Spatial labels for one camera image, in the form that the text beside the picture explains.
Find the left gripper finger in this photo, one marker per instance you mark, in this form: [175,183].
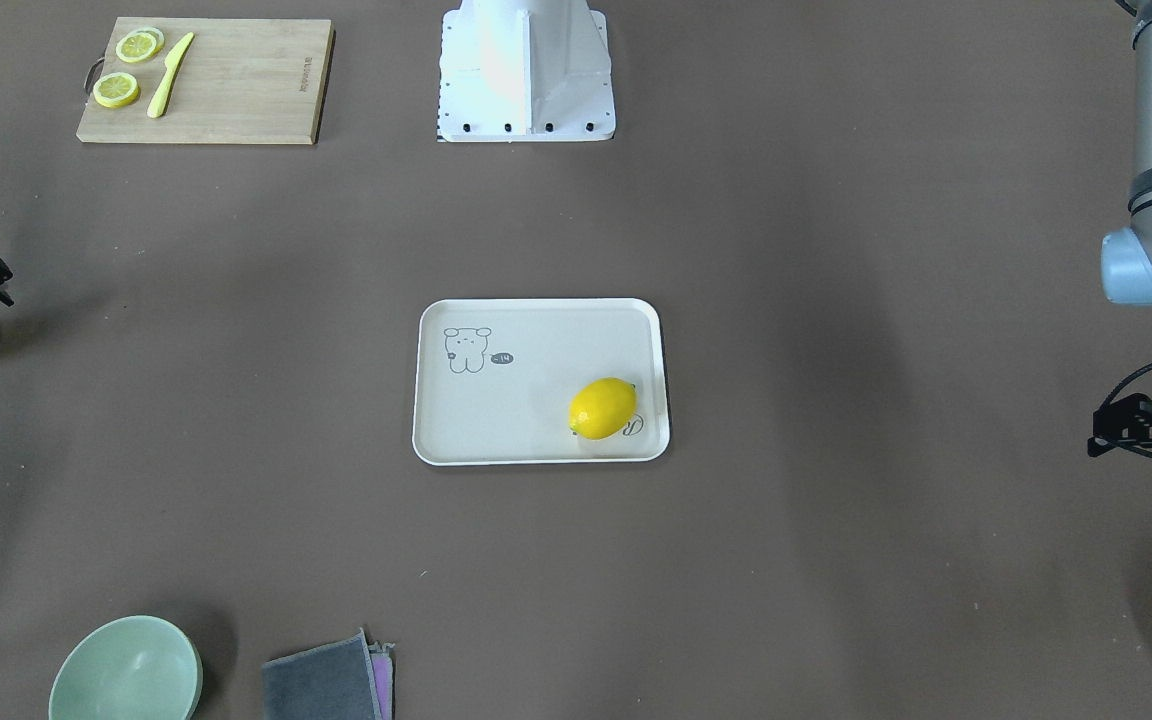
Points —
[1097,447]

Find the yellow lemon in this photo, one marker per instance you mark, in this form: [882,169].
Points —
[602,408]

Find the white rectangular tray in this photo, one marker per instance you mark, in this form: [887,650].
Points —
[495,377]

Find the lower lemon slice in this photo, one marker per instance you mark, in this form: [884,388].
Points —
[115,90]

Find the lemon slice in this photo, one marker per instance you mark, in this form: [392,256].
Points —
[115,90]
[141,44]

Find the yellow plastic knife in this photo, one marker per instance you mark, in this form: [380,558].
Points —
[163,92]

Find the bamboo cutting board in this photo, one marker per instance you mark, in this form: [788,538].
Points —
[241,82]

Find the upper lemon slice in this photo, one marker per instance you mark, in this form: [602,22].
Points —
[141,44]

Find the pale green bowl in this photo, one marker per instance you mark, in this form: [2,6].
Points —
[140,667]

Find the grey folded cloth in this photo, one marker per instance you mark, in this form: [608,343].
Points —
[333,681]

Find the purple cloth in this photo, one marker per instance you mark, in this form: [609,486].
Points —
[383,671]

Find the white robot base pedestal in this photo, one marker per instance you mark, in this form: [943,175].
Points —
[525,71]

